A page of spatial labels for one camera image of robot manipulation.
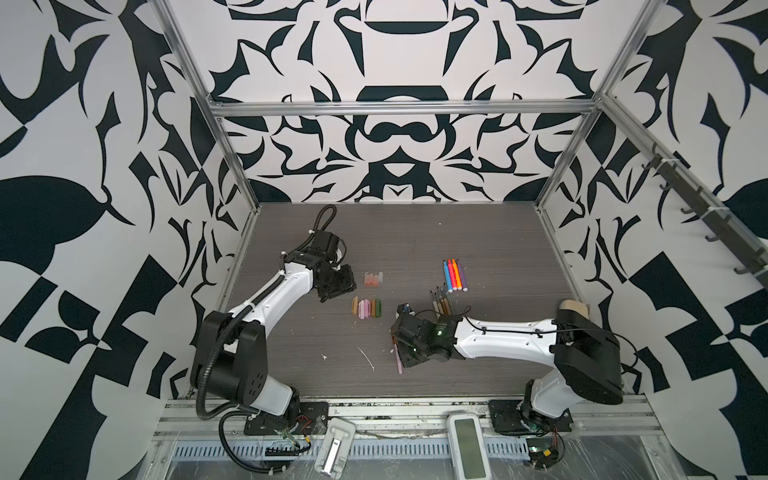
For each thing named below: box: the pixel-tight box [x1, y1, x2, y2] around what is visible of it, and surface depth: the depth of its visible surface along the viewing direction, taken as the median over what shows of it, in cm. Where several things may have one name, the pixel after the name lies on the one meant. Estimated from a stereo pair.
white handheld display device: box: [446, 412, 492, 480], surface depth 69 cm
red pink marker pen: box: [448, 258, 457, 291], surface depth 101 cm
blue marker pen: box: [443, 259, 453, 293], surface depth 101 cm
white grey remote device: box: [314, 418, 356, 478], surface depth 71 cm
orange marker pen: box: [452, 258, 463, 291], surface depth 101 cm
